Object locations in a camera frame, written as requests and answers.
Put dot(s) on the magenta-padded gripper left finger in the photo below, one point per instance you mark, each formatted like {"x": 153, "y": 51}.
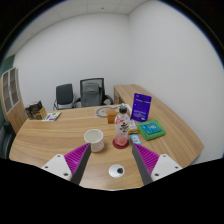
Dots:
{"x": 78, "y": 158}

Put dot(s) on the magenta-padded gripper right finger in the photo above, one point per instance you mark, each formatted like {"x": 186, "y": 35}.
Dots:
{"x": 146, "y": 158}

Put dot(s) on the clear bottle with pink drink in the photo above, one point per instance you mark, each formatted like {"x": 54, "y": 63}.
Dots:
{"x": 122, "y": 126}

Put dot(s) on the white paper cup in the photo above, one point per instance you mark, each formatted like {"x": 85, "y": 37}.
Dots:
{"x": 94, "y": 141}

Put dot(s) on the green folded cloth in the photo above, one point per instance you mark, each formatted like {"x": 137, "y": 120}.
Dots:
{"x": 161, "y": 133}

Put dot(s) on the teal flat packet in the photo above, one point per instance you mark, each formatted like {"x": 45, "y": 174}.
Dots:
{"x": 151, "y": 128}

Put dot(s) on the flat round red coaster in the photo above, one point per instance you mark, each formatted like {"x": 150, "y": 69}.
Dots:
{"x": 115, "y": 145}

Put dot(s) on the small yellow white box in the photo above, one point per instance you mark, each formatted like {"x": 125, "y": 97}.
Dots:
{"x": 133, "y": 126}

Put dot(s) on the green and white leaflet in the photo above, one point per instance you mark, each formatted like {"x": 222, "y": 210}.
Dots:
{"x": 51, "y": 116}

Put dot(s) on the purple standing package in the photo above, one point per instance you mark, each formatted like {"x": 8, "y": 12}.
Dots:
{"x": 141, "y": 107}

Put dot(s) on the orange cardboard box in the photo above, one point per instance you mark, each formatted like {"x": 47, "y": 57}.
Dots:
{"x": 111, "y": 116}

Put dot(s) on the brown box with black items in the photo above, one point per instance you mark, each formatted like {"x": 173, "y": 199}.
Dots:
{"x": 35, "y": 111}

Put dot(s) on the black office chair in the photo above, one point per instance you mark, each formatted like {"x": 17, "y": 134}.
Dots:
{"x": 64, "y": 95}

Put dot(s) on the grey mesh office chair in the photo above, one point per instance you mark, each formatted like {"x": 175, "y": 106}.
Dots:
{"x": 90, "y": 93}

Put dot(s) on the black armchair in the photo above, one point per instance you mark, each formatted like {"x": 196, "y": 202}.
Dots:
{"x": 6, "y": 140}

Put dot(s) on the wooden glass-door cabinet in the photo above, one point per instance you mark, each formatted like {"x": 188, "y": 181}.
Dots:
{"x": 13, "y": 100}

